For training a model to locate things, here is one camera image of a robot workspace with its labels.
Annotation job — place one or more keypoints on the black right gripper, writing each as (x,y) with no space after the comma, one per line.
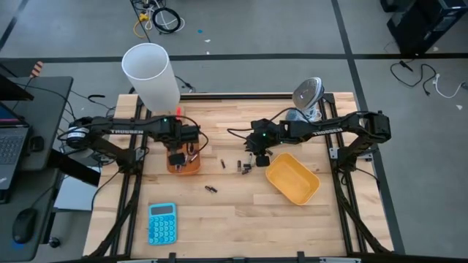
(263,137)

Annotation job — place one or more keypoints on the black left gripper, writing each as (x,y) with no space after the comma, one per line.
(181,133)

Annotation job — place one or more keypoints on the orange plastic bin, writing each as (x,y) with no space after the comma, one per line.
(194,168)

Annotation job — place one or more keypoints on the yellow plastic bin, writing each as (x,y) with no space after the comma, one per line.
(292,179)

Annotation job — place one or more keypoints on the slim black copper battery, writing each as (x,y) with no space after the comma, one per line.
(222,163)

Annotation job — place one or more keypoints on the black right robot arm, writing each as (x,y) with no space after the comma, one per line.
(329,128)

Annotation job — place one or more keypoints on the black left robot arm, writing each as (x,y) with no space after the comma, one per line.
(117,131)

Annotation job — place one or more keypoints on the blue calculator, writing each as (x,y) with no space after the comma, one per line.
(162,224)

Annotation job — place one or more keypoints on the white cylinder lamp wooden base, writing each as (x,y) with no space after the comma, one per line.
(150,84)

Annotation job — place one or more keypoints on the small grey desk fan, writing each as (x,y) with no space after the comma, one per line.
(308,91)

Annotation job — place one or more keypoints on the black desk leg beam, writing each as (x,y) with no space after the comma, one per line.
(73,168)

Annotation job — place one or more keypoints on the small black puck device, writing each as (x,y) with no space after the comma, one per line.
(36,143)

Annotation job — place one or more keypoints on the dark grey desk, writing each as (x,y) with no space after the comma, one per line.
(44,109)

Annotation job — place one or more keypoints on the black chair caster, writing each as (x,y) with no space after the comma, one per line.
(54,242)

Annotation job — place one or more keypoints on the power strip with plugs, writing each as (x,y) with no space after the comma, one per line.
(144,4)

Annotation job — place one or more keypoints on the orange black striped marker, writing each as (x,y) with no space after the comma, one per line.
(36,68)

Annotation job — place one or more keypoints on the black computer mouse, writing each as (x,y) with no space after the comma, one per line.
(23,226)

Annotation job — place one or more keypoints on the dark laptop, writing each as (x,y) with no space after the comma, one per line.
(9,146)

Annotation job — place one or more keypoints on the black monitor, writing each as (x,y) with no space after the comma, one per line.
(12,91)

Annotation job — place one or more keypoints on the large black cabinet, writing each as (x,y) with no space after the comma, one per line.
(428,25)

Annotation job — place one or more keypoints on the black aluminium table frame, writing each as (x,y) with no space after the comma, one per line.
(237,96)

